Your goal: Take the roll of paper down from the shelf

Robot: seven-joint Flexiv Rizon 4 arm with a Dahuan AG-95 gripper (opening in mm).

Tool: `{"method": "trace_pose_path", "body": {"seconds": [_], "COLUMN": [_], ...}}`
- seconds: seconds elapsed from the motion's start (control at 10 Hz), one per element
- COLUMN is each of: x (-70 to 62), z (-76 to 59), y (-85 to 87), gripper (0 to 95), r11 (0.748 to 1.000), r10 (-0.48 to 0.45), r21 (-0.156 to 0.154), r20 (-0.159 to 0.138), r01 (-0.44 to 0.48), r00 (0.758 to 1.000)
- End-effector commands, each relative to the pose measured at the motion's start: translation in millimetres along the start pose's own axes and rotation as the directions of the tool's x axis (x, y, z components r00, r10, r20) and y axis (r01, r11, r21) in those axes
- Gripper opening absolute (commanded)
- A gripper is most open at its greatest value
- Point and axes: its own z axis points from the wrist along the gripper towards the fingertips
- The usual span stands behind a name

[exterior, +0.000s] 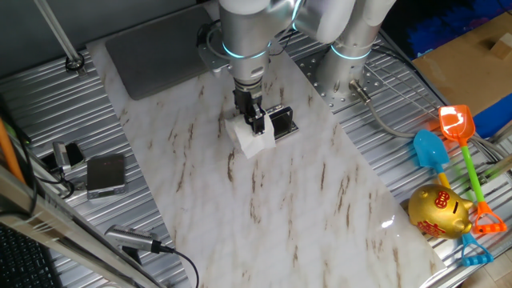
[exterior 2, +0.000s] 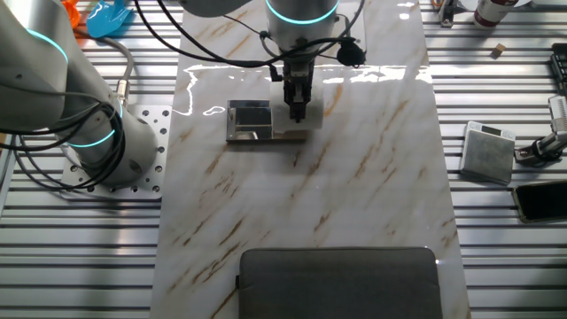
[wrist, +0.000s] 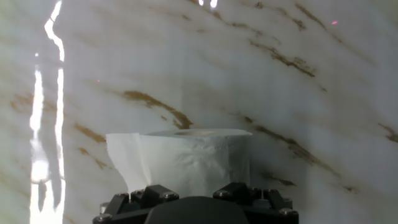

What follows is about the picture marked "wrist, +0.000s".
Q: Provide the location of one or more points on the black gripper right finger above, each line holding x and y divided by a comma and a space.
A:
242, 193

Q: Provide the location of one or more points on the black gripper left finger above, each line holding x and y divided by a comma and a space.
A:
149, 196

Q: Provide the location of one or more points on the white toilet paper roll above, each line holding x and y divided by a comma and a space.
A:
192, 161

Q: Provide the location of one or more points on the marble pattern mat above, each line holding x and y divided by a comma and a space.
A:
248, 93

